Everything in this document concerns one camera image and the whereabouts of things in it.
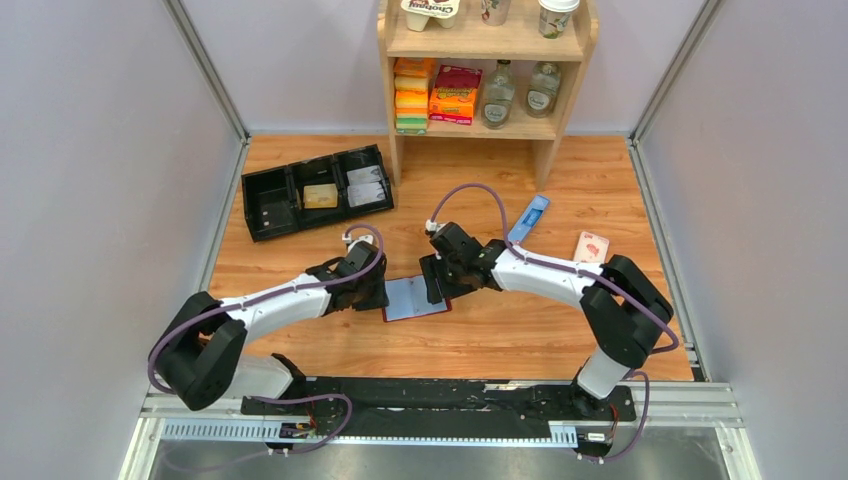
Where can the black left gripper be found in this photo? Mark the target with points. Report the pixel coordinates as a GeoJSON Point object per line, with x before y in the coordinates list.
{"type": "Point", "coordinates": [380, 299]}

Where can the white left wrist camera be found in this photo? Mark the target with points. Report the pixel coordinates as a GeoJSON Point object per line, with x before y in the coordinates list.
{"type": "Point", "coordinates": [350, 240]}

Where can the stack of coloured sponges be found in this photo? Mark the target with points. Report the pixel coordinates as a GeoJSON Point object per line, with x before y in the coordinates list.
{"type": "Point", "coordinates": [412, 81]}

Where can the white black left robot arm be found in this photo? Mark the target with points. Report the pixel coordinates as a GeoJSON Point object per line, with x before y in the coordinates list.
{"type": "Point", "coordinates": [198, 356]}

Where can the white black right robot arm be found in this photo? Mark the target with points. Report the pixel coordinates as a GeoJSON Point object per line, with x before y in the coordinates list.
{"type": "Point", "coordinates": [626, 313]}

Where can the white VIP card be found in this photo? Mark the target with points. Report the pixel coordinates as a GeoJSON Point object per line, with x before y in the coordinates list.
{"type": "Point", "coordinates": [364, 175]}

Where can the black three-compartment tray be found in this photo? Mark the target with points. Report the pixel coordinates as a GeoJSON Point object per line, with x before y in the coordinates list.
{"type": "Point", "coordinates": [272, 198]}

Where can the orange red snack box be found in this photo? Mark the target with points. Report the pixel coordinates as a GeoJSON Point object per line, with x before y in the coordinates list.
{"type": "Point", "coordinates": [454, 94]}

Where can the right clear glass bottle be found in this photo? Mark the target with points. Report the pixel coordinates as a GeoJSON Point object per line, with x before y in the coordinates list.
{"type": "Point", "coordinates": [543, 89]}

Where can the wooden shelf unit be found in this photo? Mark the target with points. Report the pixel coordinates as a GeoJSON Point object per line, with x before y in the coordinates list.
{"type": "Point", "coordinates": [473, 44]}

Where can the silver card in tray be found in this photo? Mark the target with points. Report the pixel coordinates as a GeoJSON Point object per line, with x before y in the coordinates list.
{"type": "Point", "coordinates": [365, 193]}

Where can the white red small packet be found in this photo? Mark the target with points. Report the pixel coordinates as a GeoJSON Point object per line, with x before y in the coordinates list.
{"type": "Point", "coordinates": [591, 248]}

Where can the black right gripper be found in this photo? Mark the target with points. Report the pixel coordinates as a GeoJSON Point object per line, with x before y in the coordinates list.
{"type": "Point", "coordinates": [432, 268]}

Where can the gold card in tray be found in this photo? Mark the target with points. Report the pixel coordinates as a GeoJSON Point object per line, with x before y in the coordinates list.
{"type": "Point", "coordinates": [320, 196]}

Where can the white lidded cup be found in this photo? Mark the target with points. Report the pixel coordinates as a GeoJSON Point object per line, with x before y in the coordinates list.
{"type": "Point", "coordinates": [555, 16]}

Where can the left clear glass bottle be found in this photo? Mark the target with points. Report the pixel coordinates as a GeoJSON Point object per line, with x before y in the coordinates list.
{"type": "Point", "coordinates": [498, 95]}

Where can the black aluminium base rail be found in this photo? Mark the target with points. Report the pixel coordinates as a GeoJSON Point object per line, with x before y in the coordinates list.
{"type": "Point", "coordinates": [449, 429]}

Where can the patterned paper cup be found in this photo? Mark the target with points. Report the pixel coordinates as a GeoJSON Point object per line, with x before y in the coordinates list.
{"type": "Point", "coordinates": [495, 12]}

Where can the white yogurt cup pack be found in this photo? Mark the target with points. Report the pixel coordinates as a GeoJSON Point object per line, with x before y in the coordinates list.
{"type": "Point", "coordinates": [418, 13]}

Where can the clear glass bottle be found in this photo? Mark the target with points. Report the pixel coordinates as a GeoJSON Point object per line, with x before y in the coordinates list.
{"type": "Point", "coordinates": [543, 89]}
{"type": "Point", "coordinates": [498, 95]}

